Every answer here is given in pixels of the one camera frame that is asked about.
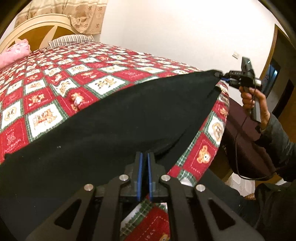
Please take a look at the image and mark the black pants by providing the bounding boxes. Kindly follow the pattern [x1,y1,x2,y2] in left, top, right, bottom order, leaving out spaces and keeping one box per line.
[1,70,221,240]

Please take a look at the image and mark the person grey sleeve forearm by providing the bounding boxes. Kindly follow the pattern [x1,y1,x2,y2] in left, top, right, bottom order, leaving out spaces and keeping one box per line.
[256,114,295,182]

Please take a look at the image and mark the person right hand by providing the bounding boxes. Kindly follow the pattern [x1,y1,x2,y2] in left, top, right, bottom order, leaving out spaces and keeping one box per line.
[239,86,270,130]

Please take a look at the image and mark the dark wooden door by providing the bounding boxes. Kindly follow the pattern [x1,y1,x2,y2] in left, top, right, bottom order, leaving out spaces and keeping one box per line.
[260,26,295,141]

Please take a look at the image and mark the red patchwork bear bedspread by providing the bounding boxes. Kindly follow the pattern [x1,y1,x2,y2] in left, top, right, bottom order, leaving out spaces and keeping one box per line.
[0,41,231,241]

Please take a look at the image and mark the beige curtain behind headboard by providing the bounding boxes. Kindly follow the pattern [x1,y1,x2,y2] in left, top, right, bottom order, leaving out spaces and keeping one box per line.
[15,0,108,35]

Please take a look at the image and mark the striped pillow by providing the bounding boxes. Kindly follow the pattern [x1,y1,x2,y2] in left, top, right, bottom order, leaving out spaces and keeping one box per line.
[48,34,94,49]

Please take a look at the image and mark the cream wooden headboard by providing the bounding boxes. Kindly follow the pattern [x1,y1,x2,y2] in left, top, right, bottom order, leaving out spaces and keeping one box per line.
[0,13,77,54]

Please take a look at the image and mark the white wall switch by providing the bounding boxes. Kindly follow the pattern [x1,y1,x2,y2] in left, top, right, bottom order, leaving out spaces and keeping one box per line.
[232,52,239,59]

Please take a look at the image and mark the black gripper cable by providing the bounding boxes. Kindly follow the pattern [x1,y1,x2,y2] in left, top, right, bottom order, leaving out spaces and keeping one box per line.
[234,83,278,181]

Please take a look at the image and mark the dark brown bed frame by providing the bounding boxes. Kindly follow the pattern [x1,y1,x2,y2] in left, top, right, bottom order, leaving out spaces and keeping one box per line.
[209,99,275,181]

